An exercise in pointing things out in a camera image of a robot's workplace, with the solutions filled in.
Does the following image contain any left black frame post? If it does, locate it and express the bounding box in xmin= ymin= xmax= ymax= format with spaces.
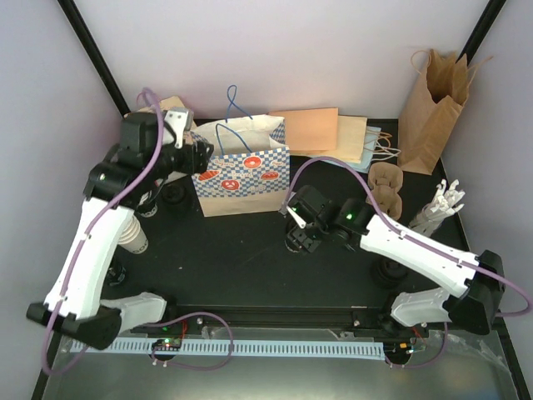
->
xmin=57 ymin=0 xmax=130 ymax=115

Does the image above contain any black frame post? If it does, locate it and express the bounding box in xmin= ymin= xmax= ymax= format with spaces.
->
xmin=57 ymin=0 xmax=130 ymax=115
xmin=456 ymin=0 xmax=506 ymax=64

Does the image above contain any paper cup stack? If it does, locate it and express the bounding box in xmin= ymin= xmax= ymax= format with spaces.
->
xmin=136 ymin=198 xmax=157 ymax=218
xmin=117 ymin=216 xmax=149 ymax=254

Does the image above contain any orange flat paper bag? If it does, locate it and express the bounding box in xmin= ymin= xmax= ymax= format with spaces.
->
xmin=269 ymin=107 xmax=338 ymax=153

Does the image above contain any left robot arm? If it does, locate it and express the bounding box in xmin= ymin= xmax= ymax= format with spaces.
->
xmin=26 ymin=107 xmax=213 ymax=350

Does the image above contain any right black frame post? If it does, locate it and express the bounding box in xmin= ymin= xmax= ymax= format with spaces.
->
xmin=456 ymin=0 xmax=506 ymax=64

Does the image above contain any far paper cup stack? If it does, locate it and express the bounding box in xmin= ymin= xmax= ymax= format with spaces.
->
xmin=136 ymin=198 xmax=157 ymax=218

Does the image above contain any tan flat paper bag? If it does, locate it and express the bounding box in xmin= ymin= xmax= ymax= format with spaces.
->
xmin=309 ymin=116 xmax=367 ymax=163

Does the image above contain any blue checkered paper bag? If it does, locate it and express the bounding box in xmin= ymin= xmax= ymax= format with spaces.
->
xmin=192 ymin=85 xmax=290 ymax=218

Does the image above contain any black coffee cup lids stack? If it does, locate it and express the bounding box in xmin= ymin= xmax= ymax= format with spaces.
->
xmin=161 ymin=183 xmax=192 ymax=218

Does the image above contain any Cakes printed paper bag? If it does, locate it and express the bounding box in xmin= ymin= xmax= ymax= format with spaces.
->
xmin=137 ymin=96 xmax=197 ymax=184

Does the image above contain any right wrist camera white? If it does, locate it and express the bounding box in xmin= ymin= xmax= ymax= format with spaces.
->
xmin=285 ymin=205 xmax=307 ymax=229

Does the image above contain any light blue flat paper bag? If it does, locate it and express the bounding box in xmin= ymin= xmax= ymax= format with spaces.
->
xmin=311 ymin=127 xmax=401 ymax=173

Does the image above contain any light blue cable duct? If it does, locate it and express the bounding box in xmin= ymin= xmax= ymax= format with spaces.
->
xmin=70 ymin=336 xmax=386 ymax=363

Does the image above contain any standing brown paper bag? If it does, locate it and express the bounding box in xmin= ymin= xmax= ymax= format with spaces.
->
xmin=398 ymin=49 xmax=485 ymax=175

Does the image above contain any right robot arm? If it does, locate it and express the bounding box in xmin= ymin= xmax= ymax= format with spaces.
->
xmin=281 ymin=185 xmax=506 ymax=336

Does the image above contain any near paper cup stack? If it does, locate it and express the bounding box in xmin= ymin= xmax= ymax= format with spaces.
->
xmin=117 ymin=216 xmax=149 ymax=254

